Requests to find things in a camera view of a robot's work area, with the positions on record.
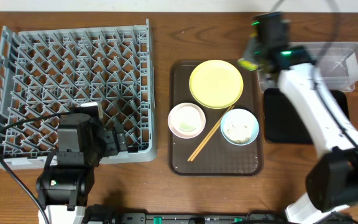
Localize pink small bowl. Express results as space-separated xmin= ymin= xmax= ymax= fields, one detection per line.
xmin=167 ymin=103 xmax=206 ymax=139

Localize grey plastic dishwasher rack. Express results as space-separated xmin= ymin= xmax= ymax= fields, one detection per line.
xmin=0 ymin=23 xmax=157 ymax=169

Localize food scraps in bowl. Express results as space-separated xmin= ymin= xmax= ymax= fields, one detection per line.
xmin=223 ymin=123 xmax=252 ymax=144

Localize green orange snack wrapper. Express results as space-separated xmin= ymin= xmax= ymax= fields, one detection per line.
xmin=237 ymin=58 xmax=259 ymax=71

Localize clear plastic waste bin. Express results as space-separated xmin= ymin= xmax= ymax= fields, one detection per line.
xmin=257 ymin=42 xmax=358 ymax=92

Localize yellow round plate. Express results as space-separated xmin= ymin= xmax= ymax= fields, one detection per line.
xmin=189 ymin=60 xmax=244 ymax=109

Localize light blue bowl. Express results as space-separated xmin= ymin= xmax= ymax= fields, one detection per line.
xmin=220 ymin=108 xmax=260 ymax=146

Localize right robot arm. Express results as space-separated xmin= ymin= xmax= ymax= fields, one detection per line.
xmin=239 ymin=12 xmax=358 ymax=223

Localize black rectangular waste bin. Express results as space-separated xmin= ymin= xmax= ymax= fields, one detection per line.
xmin=263 ymin=88 xmax=351 ymax=145

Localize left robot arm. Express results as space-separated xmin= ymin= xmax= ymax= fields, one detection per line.
xmin=36 ymin=113 xmax=127 ymax=224

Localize dark brown serving tray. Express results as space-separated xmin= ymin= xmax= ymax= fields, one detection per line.
xmin=169 ymin=60 xmax=263 ymax=176

